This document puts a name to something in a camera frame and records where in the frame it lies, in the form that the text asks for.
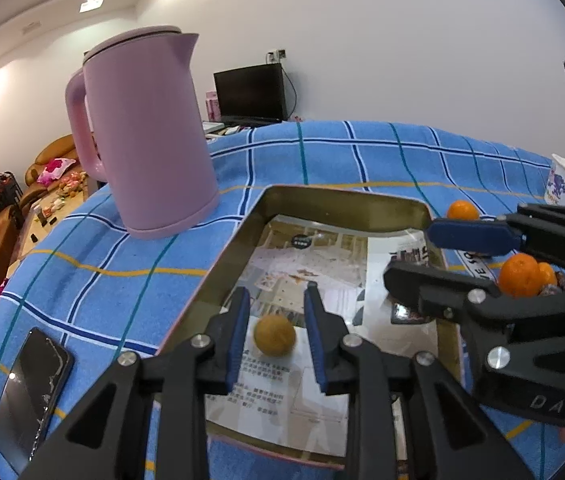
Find black cable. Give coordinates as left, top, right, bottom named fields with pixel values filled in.
left=282, top=62, right=299, bottom=122

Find white books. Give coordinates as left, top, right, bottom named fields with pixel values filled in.
left=202, top=120, right=253, bottom=137

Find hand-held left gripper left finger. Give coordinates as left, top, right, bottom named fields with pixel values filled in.
left=22, top=287, right=251, bottom=480

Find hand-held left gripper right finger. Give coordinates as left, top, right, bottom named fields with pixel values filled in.
left=304, top=282, right=533, bottom=480

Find black monitor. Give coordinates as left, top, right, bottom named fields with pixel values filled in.
left=213, top=63, right=289, bottom=125

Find blue checked blanket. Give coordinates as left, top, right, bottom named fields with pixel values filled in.
left=0, top=120, right=565, bottom=480

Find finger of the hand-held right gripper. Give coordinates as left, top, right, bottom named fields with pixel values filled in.
left=425, top=203, right=565, bottom=281
left=383, top=260, right=565, bottom=332

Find pink electric kettle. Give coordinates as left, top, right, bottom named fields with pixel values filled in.
left=65, top=26, right=221, bottom=240

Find newspaper sheet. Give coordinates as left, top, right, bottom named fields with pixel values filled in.
left=205, top=215, right=443, bottom=451

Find brownish orange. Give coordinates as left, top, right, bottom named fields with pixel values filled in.
left=254, top=314, right=297, bottom=358

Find coffee table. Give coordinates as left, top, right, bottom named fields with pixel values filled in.
left=12, top=180, right=88, bottom=263

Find metal tray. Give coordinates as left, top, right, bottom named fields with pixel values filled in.
left=155, top=185, right=463, bottom=471

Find black smartphone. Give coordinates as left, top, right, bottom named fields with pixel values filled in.
left=0, top=327, right=76, bottom=476

